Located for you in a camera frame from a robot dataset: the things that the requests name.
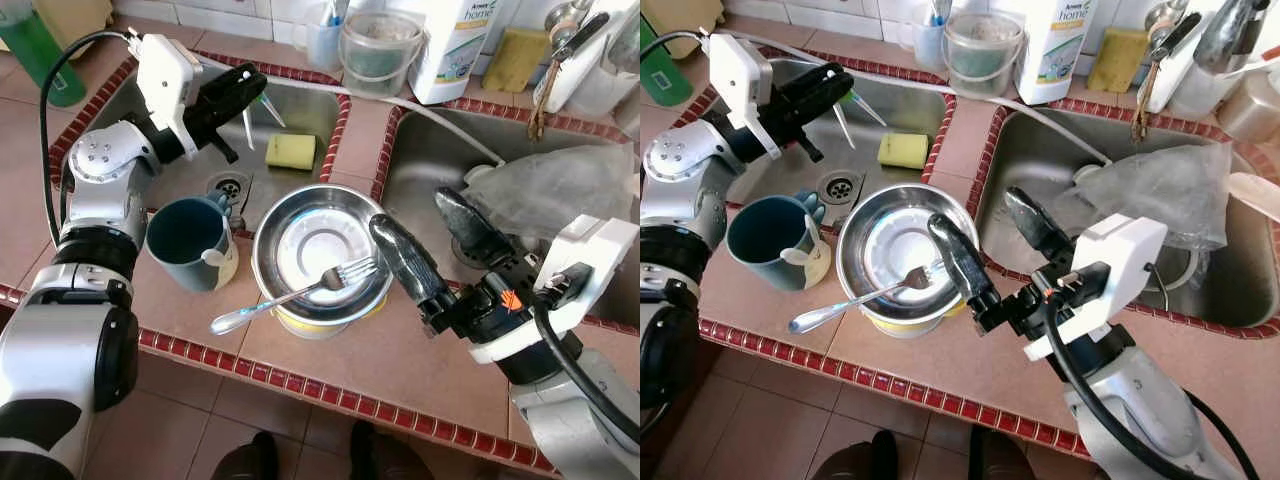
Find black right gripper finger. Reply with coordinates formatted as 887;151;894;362
370;213;456;313
436;187;521;271
1005;187;1076;266
928;213;1001;311

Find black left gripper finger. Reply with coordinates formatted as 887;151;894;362
785;62;854;99
205;66;268;99
212;88;267;129
795;86;853;129

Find white green training chopsticks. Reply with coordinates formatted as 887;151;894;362
240;92;288;153
835;88;889;151

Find stainless steel bowl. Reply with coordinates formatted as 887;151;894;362
835;183;981;326
251;183;394;326

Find yellow suction bowl base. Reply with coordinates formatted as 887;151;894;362
268;295;389;341
860;298;969;339

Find blue bunny mug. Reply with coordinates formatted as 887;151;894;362
145;193;241;294
725;190;833;293

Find steel fork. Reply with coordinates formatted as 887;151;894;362
787;258;951;336
209;255;383;337

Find steel sink basin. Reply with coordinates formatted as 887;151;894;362
55;50;351;236
690;55;956;236
975;100;1280;336
378;100;641;331

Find yellow sponge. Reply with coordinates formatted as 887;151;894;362
1086;27;1151;94
264;132;318;172
877;132;931;171
480;27;553;95

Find clear toothbrush cup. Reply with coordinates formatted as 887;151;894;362
912;0;951;71
303;0;349;73

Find clear plastic bag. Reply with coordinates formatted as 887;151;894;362
462;143;641;243
1075;143;1233;251

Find green dish soap bottle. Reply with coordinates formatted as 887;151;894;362
640;40;693;109
0;0;88;109

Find clear plastic bucket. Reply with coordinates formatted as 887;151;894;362
942;10;1026;99
338;10;428;100

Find dark robot right foot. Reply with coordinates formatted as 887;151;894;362
965;425;1041;480
348;420;436;480

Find dark robot foot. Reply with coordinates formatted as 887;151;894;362
810;430;901;480
965;425;1041;480
348;420;436;480
208;430;281;480

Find white detergent bottle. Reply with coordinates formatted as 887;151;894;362
408;0;508;107
1012;0;1099;106

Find white plastic container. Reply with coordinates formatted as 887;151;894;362
1148;0;1280;116
545;0;641;119

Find white dish rack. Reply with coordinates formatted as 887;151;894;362
1228;172;1280;223

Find steel faucet with black lever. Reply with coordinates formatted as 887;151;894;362
1145;0;1206;63
543;0;613;63

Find dark robot left foot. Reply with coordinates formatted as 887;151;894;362
810;430;901;480
208;430;281;480

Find steel cup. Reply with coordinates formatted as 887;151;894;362
1215;70;1280;143

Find plain steel faucet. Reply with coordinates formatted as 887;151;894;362
1193;0;1273;76

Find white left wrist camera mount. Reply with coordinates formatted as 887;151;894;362
706;33;786;161
133;33;208;161

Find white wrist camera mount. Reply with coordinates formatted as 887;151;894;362
706;33;786;161
468;213;641;366
1023;212;1171;363
133;33;208;161

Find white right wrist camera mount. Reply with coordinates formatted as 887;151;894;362
1023;212;1171;363
468;213;641;366

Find white hose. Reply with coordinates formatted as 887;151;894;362
780;50;1113;166
200;52;508;168

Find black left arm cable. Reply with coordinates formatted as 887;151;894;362
36;28;141;251
640;28;713;63

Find brown hanging strap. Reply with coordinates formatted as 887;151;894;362
1130;58;1166;143
528;58;563;143

